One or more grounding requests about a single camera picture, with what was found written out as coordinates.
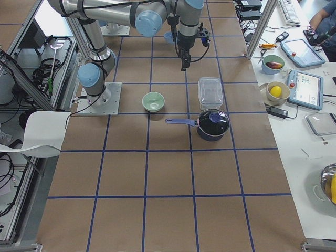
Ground orange handled tool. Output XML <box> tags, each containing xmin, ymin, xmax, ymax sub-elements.
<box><xmin>258</xmin><ymin>43</ymin><xmax>278</xmax><ymax>49</ymax></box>

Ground aluminium frame post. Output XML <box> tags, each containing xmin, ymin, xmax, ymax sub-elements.
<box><xmin>246</xmin><ymin>0</ymin><xmax>278</xmax><ymax>60</ymax></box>

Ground clear plastic container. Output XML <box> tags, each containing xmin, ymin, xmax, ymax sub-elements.
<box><xmin>198</xmin><ymin>77</ymin><xmax>223</xmax><ymax>110</ymax></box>

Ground grey kitchen scale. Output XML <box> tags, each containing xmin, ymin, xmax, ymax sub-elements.
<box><xmin>305</xmin><ymin>113</ymin><xmax>335</xmax><ymax>136</ymax></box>

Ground green bowl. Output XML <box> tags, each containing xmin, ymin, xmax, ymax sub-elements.
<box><xmin>142</xmin><ymin>92</ymin><xmax>165</xmax><ymax>112</ymax></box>

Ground steel bowl with banana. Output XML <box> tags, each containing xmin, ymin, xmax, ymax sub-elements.
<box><xmin>320</xmin><ymin>163</ymin><xmax>335</xmax><ymax>205</ymax></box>

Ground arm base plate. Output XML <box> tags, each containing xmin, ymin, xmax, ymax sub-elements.
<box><xmin>77</xmin><ymin>82</ymin><xmax>122</xmax><ymax>116</ymax></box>
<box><xmin>100</xmin><ymin>23</ymin><xmax>130</xmax><ymax>37</ymax></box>

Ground scissors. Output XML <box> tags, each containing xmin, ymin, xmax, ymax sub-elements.
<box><xmin>259</xmin><ymin>48</ymin><xmax>267</xmax><ymax>62</ymax></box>

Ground white chair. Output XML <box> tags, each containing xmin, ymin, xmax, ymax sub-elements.
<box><xmin>1</xmin><ymin>111</ymin><xmax>70</xmax><ymax>158</ymax></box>

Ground teach pendant near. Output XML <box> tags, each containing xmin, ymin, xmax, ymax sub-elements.
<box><xmin>287</xmin><ymin>70</ymin><xmax>324</xmax><ymax>111</ymax></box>

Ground blue fruit bowl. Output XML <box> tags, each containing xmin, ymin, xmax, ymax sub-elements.
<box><xmin>261</xmin><ymin>55</ymin><xmax>285</xmax><ymax>75</ymax></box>

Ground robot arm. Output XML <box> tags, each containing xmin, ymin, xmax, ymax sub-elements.
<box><xmin>48</xmin><ymin>1</ymin><xmax>125</xmax><ymax>106</ymax></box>
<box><xmin>98</xmin><ymin>1</ymin><xmax>210</xmax><ymax>71</ymax></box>

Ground teach pendant far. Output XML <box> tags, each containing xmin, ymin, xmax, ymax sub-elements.
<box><xmin>280</xmin><ymin>39</ymin><xmax>326</xmax><ymax>68</ymax></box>

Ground black power adapter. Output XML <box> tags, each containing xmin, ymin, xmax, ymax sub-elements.
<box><xmin>266</xmin><ymin>106</ymin><xmax>288</xmax><ymax>119</ymax></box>

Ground cream bowl with lemon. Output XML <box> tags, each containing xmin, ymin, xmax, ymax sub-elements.
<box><xmin>259</xmin><ymin>81</ymin><xmax>290</xmax><ymax>106</ymax></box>

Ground teach pendant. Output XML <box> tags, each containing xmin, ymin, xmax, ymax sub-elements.
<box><xmin>287</xmin><ymin>70</ymin><xmax>324</xmax><ymax>111</ymax></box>
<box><xmin>280</xmin><ymin>39</ymin><xmax>326</xmax><ymax>68</ymax></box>

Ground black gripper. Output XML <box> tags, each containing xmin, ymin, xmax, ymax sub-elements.
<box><xmin>176</xmin><ymin>22</ymin><xmax>209</xmax><ymax>71</ymax></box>

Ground blue saucepan with lid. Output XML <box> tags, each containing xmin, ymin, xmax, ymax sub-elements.
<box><xmin>165</xmin><ymin>109</ymin><xmax>230</xmax><ymax>141</ymax></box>

